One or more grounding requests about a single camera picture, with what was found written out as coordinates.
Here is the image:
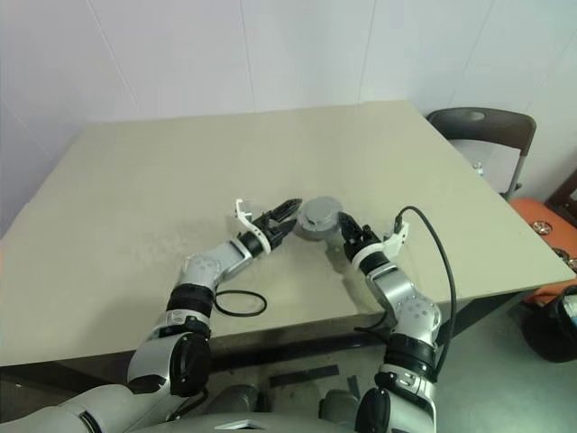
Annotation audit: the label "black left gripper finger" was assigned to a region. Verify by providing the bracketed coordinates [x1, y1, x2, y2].
[269, 221, 298, 249]
[269, 197, 303, 224]

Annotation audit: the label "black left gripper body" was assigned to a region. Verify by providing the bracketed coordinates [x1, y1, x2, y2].
[252, 211, 284, 249]

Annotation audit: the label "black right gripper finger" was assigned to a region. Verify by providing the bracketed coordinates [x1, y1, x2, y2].
[338, 211, 361, 242]

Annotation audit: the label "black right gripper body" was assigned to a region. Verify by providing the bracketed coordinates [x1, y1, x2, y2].
[343, 223, 383, 262]

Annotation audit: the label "silver round motor cover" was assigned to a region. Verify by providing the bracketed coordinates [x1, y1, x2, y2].
[299, 195, 346, 228]

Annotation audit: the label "motor stator housing copper coils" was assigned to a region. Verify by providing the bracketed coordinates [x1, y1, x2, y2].
[295, 215, 344, 243]

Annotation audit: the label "dark grey rounded shape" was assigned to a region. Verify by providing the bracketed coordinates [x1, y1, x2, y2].
[211, 382, 267, 419]
[318, 390, 362, 424]

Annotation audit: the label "orange seat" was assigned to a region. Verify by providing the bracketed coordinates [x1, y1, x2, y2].
[508, 197, 577, 310]

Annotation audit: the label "black folding chair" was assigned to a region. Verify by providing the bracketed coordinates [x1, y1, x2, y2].
[426, 106, 538, 203]

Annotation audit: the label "black round container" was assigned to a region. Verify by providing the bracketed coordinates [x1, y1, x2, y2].
[535, 283, 577, 364]

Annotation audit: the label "silver robot torso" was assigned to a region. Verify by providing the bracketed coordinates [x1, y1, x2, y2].
[0, 381, 316, 433]

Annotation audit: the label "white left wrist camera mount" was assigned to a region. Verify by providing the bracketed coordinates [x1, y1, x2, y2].
[232, 197, 272, 253]

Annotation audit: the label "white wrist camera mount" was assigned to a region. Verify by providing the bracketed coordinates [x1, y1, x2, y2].
[232, 197, 272, 253]
[349, 223, 410, 268]

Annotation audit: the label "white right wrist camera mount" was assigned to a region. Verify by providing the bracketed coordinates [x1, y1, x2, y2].
[349, 223, 410, 268]

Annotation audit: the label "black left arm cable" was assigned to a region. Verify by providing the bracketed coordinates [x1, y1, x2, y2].
[214, 290, 269, 319]

